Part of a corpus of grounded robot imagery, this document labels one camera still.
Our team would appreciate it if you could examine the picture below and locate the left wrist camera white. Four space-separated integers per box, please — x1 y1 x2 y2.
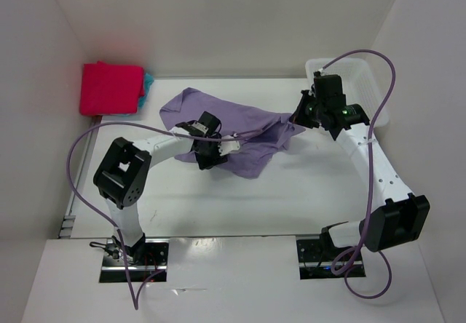
218 135 240 156

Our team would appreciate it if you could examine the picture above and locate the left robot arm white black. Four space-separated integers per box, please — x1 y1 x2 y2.
93 111 227 265

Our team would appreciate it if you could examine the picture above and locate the white plastic basket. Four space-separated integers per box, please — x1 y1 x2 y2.
305 57 390 127

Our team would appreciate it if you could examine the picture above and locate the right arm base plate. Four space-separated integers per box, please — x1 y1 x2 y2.
296 234 348 280

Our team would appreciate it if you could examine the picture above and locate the lavender t shirt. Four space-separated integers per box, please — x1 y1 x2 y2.
159 87 305 179

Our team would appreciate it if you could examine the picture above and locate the cyan t shirt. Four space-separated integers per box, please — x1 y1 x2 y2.
138 72 154 110

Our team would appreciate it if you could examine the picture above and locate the magenta t shirt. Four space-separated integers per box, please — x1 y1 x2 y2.
79 61 145 116

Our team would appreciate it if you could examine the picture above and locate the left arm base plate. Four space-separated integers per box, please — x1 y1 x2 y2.
90 239 169 284

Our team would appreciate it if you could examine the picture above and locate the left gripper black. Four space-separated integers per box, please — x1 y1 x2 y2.
194 133 227 171

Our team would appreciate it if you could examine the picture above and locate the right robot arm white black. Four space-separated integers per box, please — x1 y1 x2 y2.
291 71 430 260

